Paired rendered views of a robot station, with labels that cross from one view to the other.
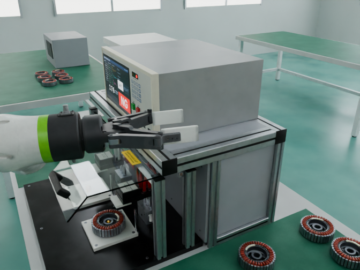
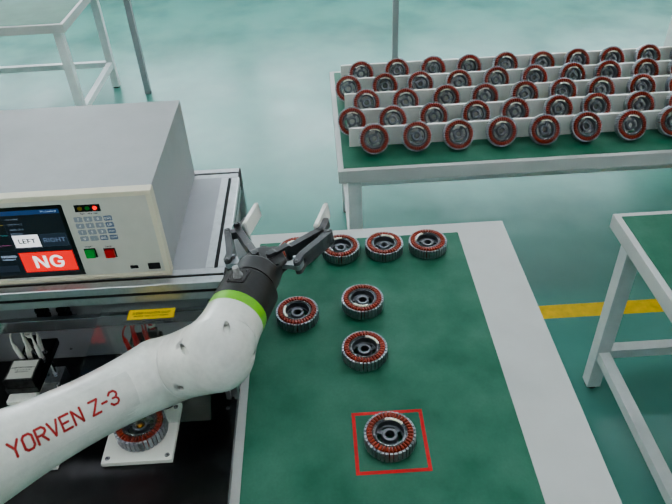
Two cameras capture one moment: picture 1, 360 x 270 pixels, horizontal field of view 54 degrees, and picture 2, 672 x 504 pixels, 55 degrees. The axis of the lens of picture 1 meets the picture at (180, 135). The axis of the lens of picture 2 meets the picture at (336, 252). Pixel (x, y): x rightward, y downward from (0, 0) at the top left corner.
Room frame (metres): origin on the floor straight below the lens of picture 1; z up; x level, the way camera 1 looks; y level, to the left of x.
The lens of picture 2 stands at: (0.13, 0.81, 1.95)
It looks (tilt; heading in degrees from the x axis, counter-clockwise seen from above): 38 degrees down; 298
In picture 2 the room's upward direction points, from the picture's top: 3 degrees counter-clockwise
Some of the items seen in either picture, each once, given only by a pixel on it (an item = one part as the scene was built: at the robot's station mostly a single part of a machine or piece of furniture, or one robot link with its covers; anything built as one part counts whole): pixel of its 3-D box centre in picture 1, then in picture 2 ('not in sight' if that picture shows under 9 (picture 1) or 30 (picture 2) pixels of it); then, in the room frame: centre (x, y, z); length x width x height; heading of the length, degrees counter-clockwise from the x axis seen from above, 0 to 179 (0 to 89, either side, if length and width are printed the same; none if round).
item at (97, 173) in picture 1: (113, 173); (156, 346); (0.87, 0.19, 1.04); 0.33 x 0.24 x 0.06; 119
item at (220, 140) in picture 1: (174, 113); (85, 234); (1.20, 0.02, 1.09); 0.68 x 0.44 x 0.05; 29
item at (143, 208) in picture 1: (148, 210); not in sight; (1.01, 0.11, 0.80); 0.08 x 0.05 x 0.06; 29
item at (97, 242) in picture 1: (109, 228); (143, 433); (0.94, 0.24, 0.78); 0.15 x 0.15 x 0.01; 29
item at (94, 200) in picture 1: (89, 193); not in sight; (1.15, 0.36, 0.78); 0.15 x 0.15 x 0.01; 29
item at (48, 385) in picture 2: not in sight; (50, 382); (1.22, 0.23, 0.80); 0.08 x 0.05 x 0.06; 29
